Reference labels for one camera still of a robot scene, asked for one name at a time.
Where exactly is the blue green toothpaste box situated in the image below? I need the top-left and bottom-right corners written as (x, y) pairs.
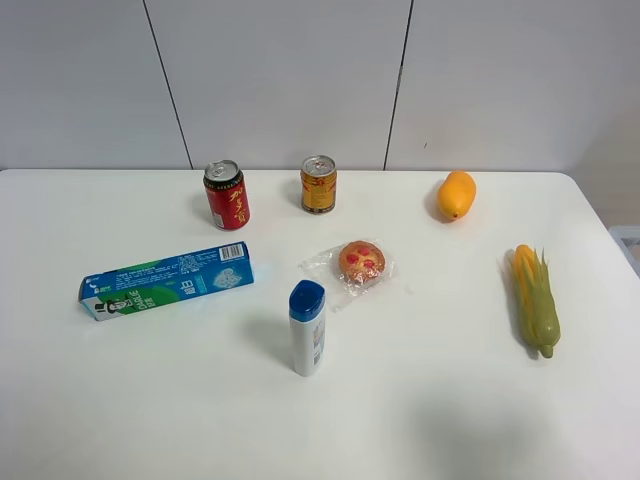
top-left (78, 241), bottom-right (254, 321)

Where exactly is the red soda can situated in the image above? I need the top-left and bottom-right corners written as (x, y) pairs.
top-left (203, 160), bottom-right (250, 231)

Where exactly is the grey plastic bin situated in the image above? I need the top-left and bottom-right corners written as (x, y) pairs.
top-left (609, 225), bottom-right (640, 276)

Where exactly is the orange mango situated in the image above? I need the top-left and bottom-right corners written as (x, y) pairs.
top-left (437, 170), bottom-right (476, 221)

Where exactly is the wrapped fruit tart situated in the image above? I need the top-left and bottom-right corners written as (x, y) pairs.
top-left (300, 239), bottom-right (396, 312)

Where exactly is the corn cob with husk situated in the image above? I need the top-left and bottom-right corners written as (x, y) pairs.
top-left (509, 244), bottom-right (561, 359)

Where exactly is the white blue-capped shampoo bottle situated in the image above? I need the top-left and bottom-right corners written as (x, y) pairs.
top-left (289, 280), bottom-right (326, 377)

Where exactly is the yellow drink can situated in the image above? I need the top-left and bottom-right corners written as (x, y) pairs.
top-left (300, 155), bottom-right (337, 214)

